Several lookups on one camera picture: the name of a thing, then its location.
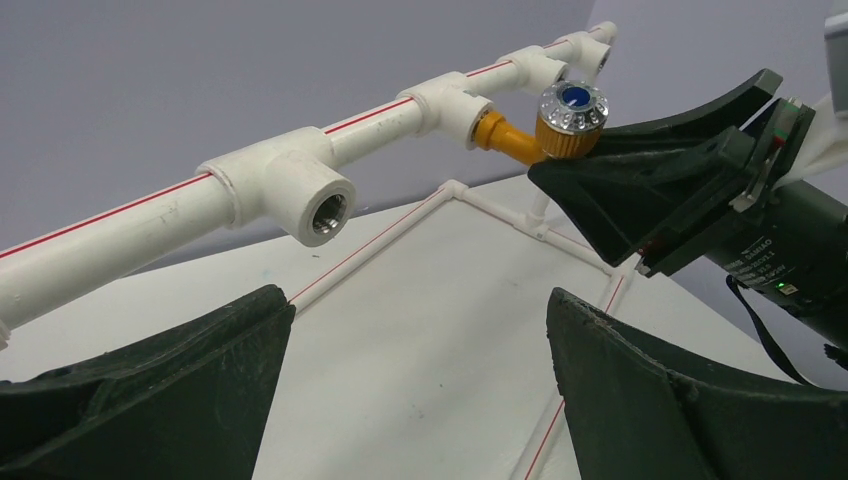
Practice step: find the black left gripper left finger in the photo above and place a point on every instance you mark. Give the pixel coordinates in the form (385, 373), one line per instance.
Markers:
(191, 402)

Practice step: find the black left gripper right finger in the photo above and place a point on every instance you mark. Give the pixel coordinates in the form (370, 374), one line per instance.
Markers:
(639, 407)

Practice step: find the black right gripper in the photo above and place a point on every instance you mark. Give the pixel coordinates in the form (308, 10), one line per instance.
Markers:
(674, 189)

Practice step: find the yellow plastic water faucet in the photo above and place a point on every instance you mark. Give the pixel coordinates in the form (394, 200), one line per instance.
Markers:
(570, 118)

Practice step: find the white PVC pipe frame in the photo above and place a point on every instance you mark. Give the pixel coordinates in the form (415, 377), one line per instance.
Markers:
(293, 178)

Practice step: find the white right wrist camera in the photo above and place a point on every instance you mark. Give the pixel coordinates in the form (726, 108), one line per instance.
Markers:
(821, 145)

